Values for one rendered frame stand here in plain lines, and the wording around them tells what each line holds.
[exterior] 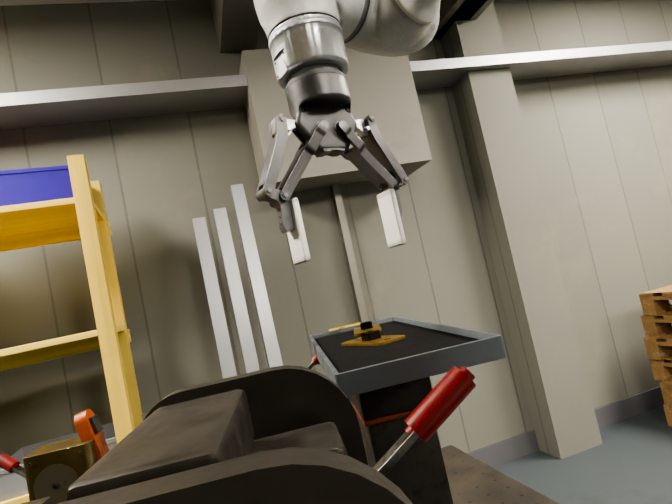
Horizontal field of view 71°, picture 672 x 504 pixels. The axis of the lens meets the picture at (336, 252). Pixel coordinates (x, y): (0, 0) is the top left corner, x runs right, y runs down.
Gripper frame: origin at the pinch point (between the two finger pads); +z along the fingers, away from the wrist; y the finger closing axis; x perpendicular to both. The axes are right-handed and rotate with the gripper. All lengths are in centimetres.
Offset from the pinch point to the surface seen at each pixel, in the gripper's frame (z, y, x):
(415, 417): 14.3, 11.1, 19.6
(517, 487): 57, -53, -33
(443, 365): 12.3, 5.8, 17.5
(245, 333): 16, -44, -166
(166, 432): 8.9, 27.6, 24.9
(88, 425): 19, 28, -51
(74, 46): -148, -1, -214
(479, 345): 11.4, 2.8, 18.9
